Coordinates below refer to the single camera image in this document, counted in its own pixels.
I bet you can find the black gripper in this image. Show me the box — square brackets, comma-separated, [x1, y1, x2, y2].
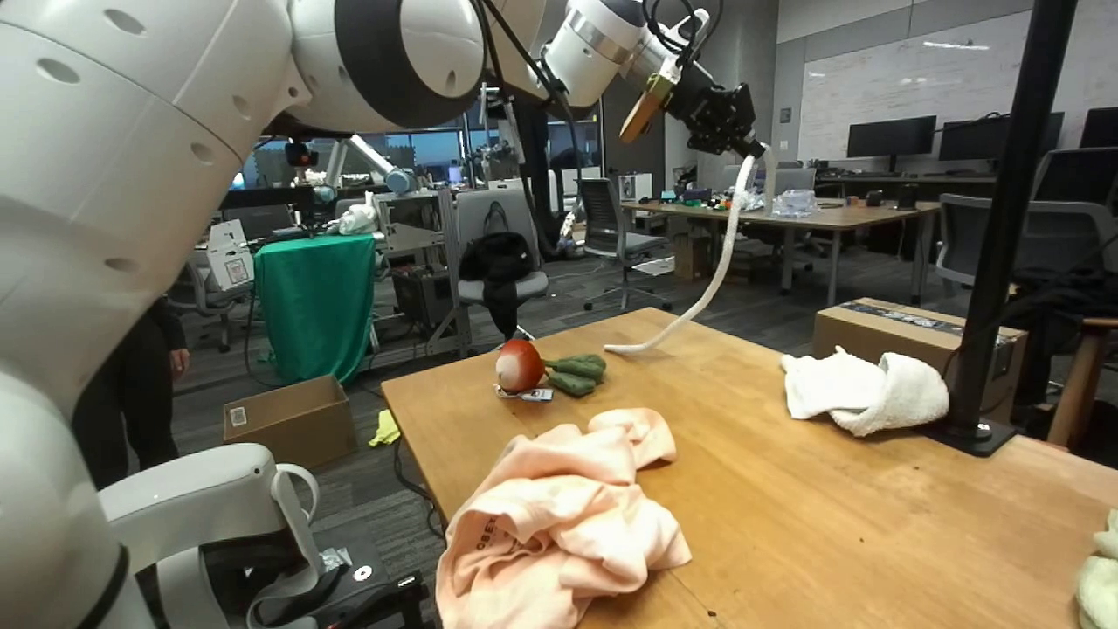
[664, 60, 772, 161]

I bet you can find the thick white rope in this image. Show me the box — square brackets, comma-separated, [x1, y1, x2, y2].
[601, 153, 763, 361]

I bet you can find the peach cloth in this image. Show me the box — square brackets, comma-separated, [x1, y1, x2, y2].
[432, 406, 696, 629]

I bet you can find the person in dark clothes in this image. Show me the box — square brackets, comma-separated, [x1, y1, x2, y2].
[71, 292, 196, 486]

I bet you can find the long wooden desk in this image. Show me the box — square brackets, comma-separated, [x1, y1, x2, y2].
[621, 200, 942, 308]

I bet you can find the black computer monitor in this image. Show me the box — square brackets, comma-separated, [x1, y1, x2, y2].
[935, 110, 1064, 166]
[1078, 103, 1118, 149]
[845, 116, 941, 161]

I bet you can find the cardboard box with black tape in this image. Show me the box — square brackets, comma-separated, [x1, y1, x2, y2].
[810, 292, 1029, 412]

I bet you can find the white cabinet with logo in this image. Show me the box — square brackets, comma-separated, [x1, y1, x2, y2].
[446, 184, 547, 277]

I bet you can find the green plush vegetable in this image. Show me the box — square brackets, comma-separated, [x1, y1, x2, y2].
[541, 349, 610, 400]

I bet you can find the grey office chair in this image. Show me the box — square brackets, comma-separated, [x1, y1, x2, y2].
[935, 146, 1118, 318]

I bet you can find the wooden stool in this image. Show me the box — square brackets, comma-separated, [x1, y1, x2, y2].
[1043, 314, 1118, 450]

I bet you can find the green fabric cover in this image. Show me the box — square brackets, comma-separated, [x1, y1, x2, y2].
[250, 234, 381, 392]

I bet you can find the yellow glove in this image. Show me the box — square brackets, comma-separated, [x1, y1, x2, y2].
[368, 408, 404, 454]

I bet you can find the white panel with print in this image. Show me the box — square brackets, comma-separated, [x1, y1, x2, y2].
[207, 221, 260, 298]

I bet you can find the small open cardboard box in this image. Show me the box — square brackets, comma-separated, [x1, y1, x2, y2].
[221, 375, 363, 475]

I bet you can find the white wall board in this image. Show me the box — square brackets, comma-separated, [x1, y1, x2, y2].
[797, 9, 1029, 166]

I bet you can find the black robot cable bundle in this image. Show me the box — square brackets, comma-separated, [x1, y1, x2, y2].
[469, 0, 715, 131]

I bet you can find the black camera stand pole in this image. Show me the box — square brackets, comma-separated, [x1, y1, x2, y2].
[935, 0, 1078, 458]

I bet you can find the black metal rail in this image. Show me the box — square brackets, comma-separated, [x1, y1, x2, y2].
[221, 184, 319, 224]

